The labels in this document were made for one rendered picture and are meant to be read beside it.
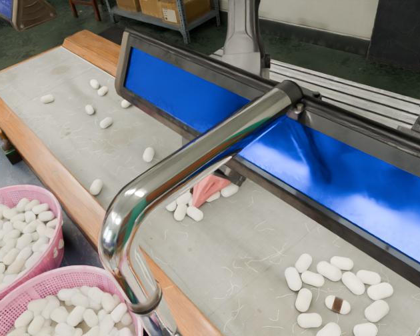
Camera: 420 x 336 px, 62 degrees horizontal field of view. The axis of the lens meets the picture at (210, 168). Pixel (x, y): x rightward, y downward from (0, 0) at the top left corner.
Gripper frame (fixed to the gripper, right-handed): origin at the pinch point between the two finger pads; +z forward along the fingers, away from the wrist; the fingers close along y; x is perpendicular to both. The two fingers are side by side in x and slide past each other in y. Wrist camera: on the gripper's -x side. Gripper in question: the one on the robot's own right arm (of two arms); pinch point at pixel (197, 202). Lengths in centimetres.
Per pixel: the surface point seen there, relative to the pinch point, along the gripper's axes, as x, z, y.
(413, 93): 169, -84, -28
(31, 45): 87, 6, -335
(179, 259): -4.3, 8.5, 5.9
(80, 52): 11, -13, -87
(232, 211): 4.2, -1.8, 5.0
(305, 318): -1.6, 2.8, 27.3
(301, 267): 2.2, -1.7, 21.9
